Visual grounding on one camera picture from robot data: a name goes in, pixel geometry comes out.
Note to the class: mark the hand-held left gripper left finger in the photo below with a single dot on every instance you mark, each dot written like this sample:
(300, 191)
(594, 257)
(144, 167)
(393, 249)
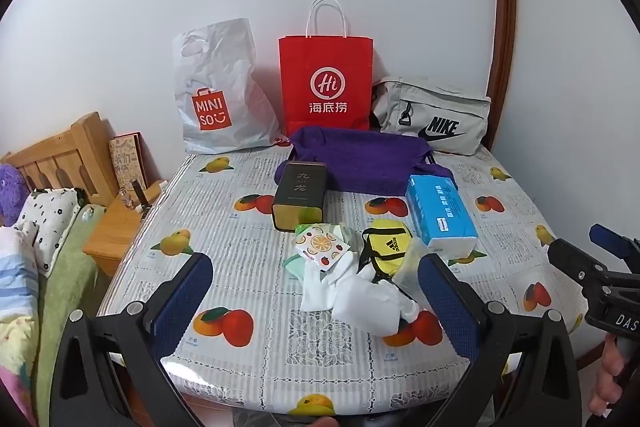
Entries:
(182, 297)

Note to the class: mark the polka dot pillow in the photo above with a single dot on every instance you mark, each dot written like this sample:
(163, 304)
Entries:
(47, 222)

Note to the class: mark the red paper bag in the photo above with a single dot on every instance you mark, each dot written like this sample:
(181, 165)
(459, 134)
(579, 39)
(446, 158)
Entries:
(327, 82)

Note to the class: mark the fruit print packet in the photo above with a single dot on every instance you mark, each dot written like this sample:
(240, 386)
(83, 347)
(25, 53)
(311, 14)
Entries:
(320, 247)

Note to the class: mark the white thin plastic bag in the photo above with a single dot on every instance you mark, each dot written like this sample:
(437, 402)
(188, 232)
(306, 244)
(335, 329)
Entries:
(370, 307)

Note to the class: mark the dark tea box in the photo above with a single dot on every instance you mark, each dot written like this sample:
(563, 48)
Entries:
(300, 197)

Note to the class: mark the blue tissue pack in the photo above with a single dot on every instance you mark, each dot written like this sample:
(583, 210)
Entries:
(440, 212)

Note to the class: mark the wooden nightstand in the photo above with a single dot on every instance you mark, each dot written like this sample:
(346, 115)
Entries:
(115, 232)

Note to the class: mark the green white packet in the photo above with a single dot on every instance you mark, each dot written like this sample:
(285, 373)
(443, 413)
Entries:
(348, 234)

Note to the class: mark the yellow small bag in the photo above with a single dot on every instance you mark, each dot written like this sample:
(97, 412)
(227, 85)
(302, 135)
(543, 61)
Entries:
(387, 247)

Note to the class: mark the coloured striped bedding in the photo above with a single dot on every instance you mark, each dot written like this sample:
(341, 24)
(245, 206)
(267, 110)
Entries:
(15, 307)

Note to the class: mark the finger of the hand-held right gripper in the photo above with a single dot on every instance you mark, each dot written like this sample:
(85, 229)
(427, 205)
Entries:
(615, 243)
(575, 259)

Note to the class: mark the grey waist bag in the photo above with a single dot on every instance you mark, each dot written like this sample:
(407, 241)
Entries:
(435, 117)

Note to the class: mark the patterned box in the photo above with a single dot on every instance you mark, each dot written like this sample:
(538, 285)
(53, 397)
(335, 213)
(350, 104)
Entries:
(127, 162)

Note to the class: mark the white glove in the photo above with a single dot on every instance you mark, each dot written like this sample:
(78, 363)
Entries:
(320, 292)

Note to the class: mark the fruit print tablecloth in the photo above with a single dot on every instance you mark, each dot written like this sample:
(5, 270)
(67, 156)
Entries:
(280, 357)

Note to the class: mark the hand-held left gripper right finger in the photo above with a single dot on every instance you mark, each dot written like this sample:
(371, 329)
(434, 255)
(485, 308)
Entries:
(445, 302)

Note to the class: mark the person's right hand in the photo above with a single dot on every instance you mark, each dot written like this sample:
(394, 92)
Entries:
(610, 389)

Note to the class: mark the small glass bottle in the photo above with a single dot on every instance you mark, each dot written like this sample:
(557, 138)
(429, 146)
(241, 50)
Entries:
(131, 201)

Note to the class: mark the purple fuzzy towel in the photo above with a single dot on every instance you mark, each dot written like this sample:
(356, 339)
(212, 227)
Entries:
(360, 157)

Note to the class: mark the white plastic shopping bag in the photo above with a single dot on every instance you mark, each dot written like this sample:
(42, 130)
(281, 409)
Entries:
(220, 97)

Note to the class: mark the green blanket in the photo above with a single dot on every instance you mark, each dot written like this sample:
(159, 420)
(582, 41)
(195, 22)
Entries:
(60, 307)

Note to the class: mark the wooden door frame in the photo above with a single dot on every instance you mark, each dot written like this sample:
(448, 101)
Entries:
(505, 7)

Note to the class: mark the clear plastic bag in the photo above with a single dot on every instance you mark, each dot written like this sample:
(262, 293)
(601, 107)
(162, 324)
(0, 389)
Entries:
(412, 267)

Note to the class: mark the purple plush toy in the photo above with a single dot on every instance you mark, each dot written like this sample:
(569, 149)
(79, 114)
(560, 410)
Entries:
(11, 194)

